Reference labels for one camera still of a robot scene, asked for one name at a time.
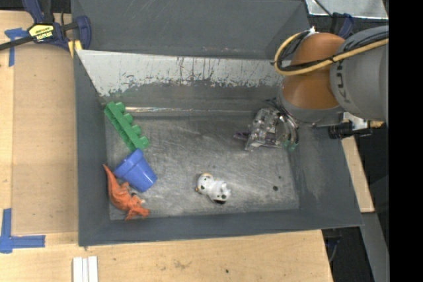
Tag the black cylinder on white bracket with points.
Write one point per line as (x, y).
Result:
(350, 128)

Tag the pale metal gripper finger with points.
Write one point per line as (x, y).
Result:
(250, 146)
(242, 134)

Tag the green toy building block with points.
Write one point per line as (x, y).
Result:
(127, 125)

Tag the white spotted toy dog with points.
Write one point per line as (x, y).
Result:
(213, 188)

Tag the pale wood board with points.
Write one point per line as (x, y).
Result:
(43, 142)

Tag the blue plastic flower pot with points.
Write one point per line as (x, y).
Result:
(136, 170)

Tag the orange toy dinosaur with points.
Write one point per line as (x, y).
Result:
(124, 196)

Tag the grey metal bin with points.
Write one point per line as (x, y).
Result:
(198, 128)

